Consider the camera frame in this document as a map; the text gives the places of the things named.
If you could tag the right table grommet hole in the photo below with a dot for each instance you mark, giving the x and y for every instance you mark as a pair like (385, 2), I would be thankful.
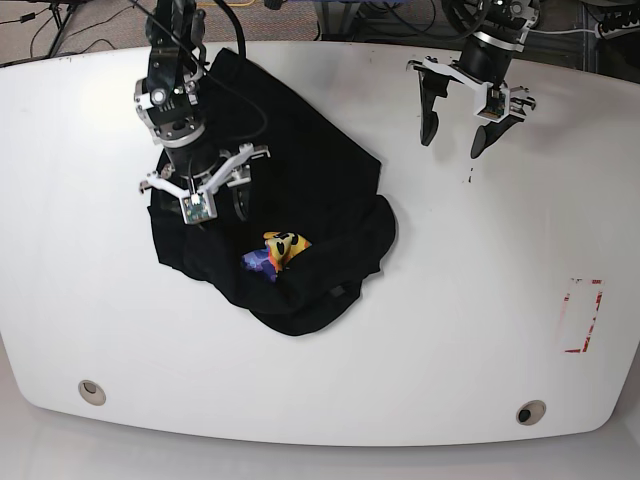
(531, 412)

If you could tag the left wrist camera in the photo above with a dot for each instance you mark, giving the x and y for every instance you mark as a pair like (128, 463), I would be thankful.
(491, 103)

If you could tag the black tripod stand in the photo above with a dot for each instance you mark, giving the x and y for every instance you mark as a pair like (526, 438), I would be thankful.
(61, 13)

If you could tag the black graphic t-shirt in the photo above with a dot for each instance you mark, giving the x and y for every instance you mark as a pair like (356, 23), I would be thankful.
(316, 183)

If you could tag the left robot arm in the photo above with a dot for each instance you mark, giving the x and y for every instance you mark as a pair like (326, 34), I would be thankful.
(492, 35)

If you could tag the red tape rectangle marking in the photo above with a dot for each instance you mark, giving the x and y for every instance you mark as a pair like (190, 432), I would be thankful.
(579, 314)

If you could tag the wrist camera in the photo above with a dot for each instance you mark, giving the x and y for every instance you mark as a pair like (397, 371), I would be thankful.
(198, 208)
(491, 103)

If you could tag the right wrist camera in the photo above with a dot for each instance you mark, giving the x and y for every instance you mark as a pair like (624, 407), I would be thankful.
(198, 208)

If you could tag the left table grommet hole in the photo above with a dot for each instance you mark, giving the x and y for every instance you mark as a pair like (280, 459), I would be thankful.
(92, 393)

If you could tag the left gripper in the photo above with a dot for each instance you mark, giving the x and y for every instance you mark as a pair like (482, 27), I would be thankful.
(484, 61)

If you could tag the white power strip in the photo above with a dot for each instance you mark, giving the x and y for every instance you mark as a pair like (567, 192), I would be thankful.
(618, 24)

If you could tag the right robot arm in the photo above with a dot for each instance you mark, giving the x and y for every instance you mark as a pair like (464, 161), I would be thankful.
(168, 101)

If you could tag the table grommet hole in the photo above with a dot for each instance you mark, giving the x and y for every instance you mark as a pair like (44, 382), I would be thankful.
(92, 393)
(531, 412)

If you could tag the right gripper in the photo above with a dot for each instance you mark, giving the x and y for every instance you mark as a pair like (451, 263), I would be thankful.
(206, 169)

